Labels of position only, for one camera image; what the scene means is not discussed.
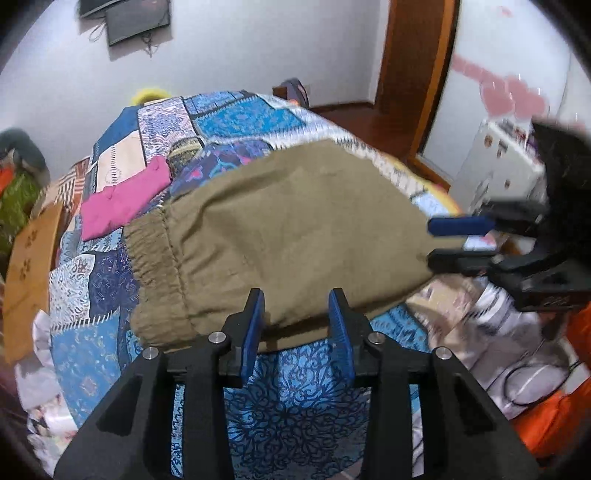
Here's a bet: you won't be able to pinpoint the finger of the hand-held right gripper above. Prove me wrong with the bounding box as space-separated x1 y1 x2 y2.
427 199 543 239
427 247 511 278

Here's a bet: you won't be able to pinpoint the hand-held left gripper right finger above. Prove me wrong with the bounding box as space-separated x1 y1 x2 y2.
328 287 540 480

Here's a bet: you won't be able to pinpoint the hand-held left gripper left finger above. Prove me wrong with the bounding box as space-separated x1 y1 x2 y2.
54 288 267 480

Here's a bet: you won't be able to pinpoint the olive green pants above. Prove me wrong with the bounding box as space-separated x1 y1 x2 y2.
124 140 467 354

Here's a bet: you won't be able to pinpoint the white cloth pile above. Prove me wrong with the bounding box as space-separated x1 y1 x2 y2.
406 272 573 416

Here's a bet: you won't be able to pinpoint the white cabinet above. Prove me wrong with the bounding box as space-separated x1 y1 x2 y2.
450 117 548 217

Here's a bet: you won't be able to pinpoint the blue patchwork blanket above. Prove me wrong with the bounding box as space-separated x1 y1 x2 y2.
28 90 462 480

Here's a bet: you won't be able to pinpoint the orange cloth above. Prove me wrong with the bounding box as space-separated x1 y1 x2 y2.
510 309 591 457

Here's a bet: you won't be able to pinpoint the pink folded cloth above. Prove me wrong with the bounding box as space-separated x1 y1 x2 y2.
81 154 172 241

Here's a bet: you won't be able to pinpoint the grey purple backpack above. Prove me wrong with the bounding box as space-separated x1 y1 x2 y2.
272 78 310 109

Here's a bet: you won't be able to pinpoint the white crumpled cloth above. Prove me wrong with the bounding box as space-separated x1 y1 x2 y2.
14 309 79 444

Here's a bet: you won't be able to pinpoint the wooden lap desk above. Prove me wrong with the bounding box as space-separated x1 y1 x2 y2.
2 200 65 365

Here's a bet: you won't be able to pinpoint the black looped cable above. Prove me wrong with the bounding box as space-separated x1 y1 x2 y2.
502 360 587 409

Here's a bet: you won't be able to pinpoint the pink wall decoration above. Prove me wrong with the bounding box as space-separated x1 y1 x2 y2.
452 53 550 118

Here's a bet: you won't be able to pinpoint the wooden door frame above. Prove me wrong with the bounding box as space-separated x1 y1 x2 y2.
374 0 462 162

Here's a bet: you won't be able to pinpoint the small black wall monitor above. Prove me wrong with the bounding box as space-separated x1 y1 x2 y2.
105 0 171 47

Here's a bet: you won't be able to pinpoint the black wall television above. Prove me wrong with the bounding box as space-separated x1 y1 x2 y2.
78 0 114 19

